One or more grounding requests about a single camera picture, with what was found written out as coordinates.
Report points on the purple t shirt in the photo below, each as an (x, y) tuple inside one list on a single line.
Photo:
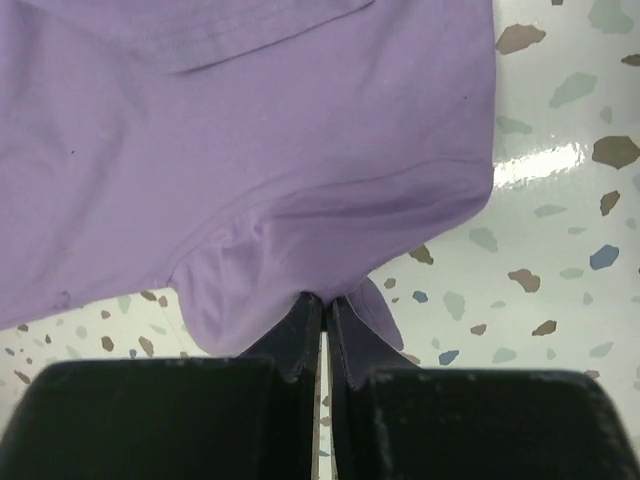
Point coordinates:
[(238, 152)]

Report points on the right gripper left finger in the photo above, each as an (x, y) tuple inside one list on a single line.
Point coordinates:
[(248, 417)]

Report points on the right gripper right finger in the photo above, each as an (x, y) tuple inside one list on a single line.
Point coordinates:
[(392, 419)]

